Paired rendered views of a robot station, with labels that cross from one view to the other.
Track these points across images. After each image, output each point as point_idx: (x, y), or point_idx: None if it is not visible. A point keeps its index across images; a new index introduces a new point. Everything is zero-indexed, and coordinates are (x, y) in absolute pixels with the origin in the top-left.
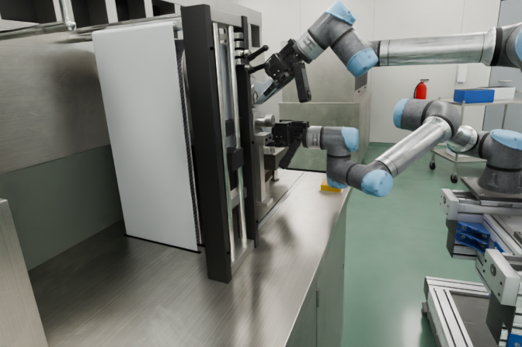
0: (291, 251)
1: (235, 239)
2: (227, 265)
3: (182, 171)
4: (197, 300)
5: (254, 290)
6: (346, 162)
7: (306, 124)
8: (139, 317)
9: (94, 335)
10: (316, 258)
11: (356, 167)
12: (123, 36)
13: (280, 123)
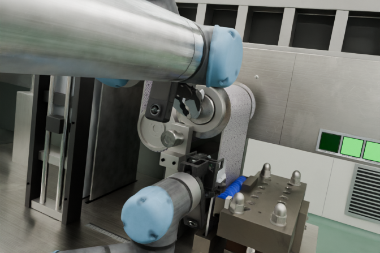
0: (35, 240)
1: (86, 215)
2: (26, 191)
3: (90, 132)
4: (20, 196)
5: (4, 214)
6: (124, 243)
7: (180, 165)
8: (26, 181)
9: (26, 174)
10: (7, 252)
11: (94, 247)
12: None
13: (198, 155)
